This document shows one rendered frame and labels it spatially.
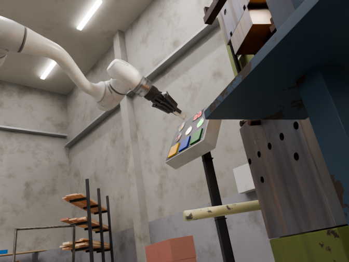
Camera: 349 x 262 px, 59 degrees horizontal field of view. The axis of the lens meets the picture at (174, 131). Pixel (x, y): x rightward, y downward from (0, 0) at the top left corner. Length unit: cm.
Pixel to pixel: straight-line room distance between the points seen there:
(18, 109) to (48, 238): 437
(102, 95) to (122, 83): 12
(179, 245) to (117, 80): 329
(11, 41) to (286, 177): 105
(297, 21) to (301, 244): 74
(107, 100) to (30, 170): 947
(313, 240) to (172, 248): 348
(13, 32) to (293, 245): 119
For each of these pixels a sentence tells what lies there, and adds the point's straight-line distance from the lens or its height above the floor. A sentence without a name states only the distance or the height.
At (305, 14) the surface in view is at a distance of 49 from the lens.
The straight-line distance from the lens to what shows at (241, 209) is 143.
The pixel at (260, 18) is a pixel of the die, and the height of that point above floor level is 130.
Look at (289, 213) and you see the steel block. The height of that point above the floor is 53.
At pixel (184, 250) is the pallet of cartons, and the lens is 446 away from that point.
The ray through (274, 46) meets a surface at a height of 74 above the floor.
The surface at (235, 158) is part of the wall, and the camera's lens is 563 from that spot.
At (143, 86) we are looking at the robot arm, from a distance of 146.
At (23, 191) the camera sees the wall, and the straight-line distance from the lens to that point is 1065.
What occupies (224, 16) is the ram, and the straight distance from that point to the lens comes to 161.
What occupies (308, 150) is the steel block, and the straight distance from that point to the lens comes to 95.
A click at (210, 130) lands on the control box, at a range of 154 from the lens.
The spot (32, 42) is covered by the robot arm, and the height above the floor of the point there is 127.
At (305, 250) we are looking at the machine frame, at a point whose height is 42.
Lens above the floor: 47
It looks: 22 degrees up
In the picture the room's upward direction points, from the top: 10 degrees counter-clockwise
